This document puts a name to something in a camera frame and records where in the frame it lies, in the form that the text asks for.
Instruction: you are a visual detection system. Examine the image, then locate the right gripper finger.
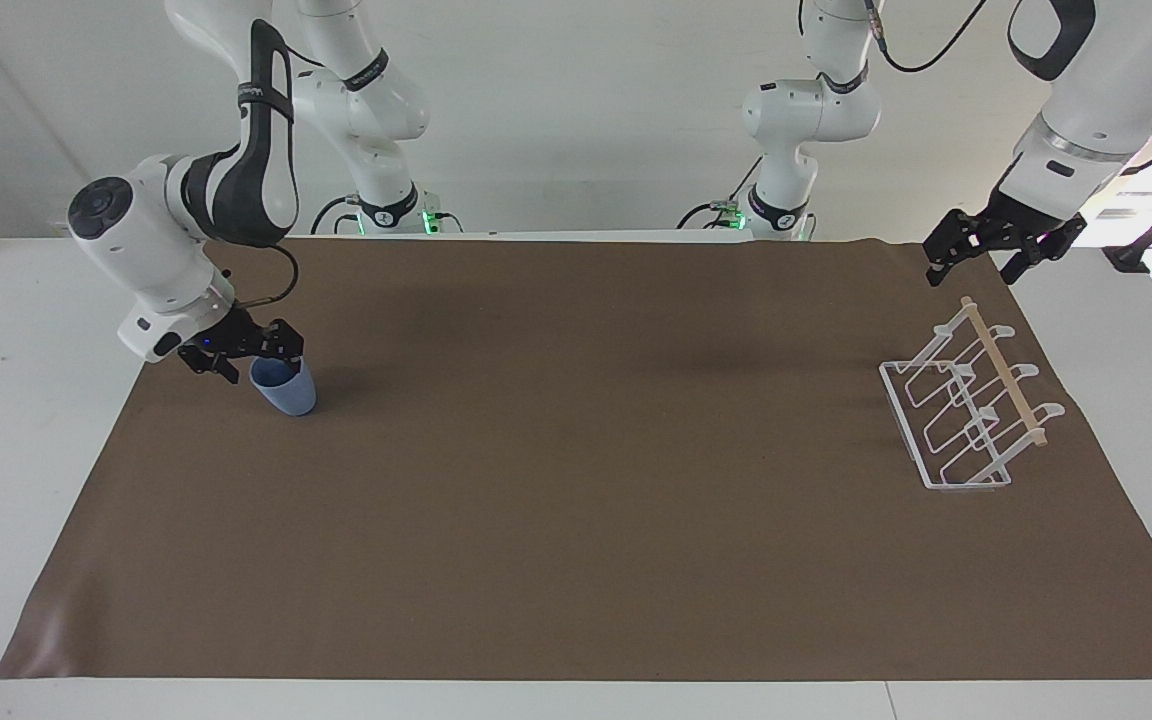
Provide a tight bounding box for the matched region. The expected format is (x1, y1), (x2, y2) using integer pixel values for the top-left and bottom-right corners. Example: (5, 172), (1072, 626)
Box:
(248, 318), (306, 361)
(177, 350), (241, 386)

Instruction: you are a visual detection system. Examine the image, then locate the blue plastic cup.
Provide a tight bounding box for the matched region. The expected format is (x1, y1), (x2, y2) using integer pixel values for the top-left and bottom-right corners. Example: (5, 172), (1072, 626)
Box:
(249, 355), (318, 418)

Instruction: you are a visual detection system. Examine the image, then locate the white wire cup holder rack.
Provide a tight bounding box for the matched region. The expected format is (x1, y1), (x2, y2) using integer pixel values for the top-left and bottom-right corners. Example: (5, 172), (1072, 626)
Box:
(878, 295), (1067, 492)

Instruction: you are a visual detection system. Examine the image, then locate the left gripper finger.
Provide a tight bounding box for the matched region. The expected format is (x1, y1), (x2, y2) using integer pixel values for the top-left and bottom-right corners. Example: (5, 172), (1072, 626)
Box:
(1000, 214), (1089, 287)
(923, 207), (999, 288)

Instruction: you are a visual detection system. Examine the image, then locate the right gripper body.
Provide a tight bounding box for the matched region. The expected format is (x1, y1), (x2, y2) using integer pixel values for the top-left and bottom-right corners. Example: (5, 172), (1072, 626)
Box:
(179, 308), (261, 365)

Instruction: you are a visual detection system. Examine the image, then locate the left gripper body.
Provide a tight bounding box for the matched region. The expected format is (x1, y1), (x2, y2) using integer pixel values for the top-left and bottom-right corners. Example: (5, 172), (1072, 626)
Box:
(980, 186), (1065, 251)

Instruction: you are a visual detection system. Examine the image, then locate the black cable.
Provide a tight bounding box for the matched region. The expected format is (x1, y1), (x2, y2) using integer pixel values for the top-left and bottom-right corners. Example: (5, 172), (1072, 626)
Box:
(864, 0), (989, 74)
(676, 154), (765, 232)
(310, 194), (365, 237)
(222, 244), (300, 308)

